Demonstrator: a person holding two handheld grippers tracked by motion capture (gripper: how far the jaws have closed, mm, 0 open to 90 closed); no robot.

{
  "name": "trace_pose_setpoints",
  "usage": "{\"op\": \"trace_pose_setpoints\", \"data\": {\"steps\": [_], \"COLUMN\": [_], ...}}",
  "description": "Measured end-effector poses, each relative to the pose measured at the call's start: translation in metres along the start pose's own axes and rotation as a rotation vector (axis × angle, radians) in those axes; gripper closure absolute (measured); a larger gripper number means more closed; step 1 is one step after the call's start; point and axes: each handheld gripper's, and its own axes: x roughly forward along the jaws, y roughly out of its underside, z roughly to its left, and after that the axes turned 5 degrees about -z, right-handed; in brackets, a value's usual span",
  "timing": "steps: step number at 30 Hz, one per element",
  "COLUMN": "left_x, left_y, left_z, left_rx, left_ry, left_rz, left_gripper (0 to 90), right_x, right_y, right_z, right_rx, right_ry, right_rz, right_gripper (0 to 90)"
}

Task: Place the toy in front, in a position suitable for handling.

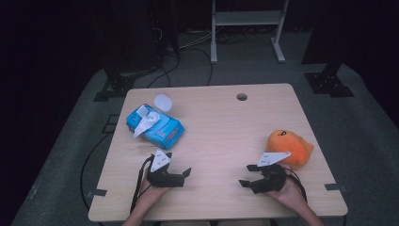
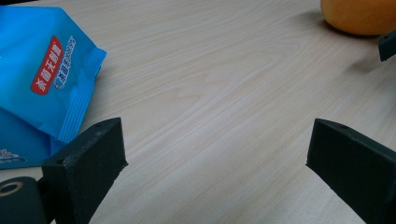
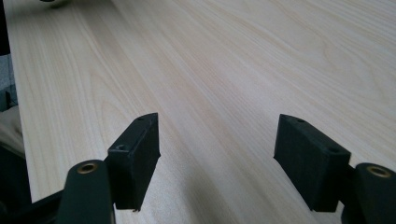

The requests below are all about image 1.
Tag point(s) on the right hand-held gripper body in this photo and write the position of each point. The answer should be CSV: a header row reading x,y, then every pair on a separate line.
x,y
271,180

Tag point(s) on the black tape strip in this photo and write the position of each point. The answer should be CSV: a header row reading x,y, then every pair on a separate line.
x,y
97,192
334,187

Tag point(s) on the person's right hand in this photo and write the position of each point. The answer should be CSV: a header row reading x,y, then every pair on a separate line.
x,y
291,194

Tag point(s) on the white metal stand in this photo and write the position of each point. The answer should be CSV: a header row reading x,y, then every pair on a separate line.
x,y
247,18

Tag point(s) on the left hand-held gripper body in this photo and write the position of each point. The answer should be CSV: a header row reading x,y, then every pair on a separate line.
x,y
161,175

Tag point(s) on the orange plush toy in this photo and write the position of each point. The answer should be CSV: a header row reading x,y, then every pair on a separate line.
x,y
288,144

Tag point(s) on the blue wet wipe packet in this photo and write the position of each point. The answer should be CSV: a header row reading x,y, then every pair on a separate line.
x,y
166,132

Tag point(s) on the white wet wipe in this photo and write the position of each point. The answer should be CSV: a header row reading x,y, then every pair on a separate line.
x,y
146,122

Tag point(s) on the person's left hand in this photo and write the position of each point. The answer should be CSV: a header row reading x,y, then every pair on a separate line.
x,y
150,194

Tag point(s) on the black stand with base plate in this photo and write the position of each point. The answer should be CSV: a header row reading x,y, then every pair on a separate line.
x,y
327,83
117,84

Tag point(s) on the black tape rectangle outline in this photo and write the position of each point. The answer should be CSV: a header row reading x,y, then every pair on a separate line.
x,y
108,131

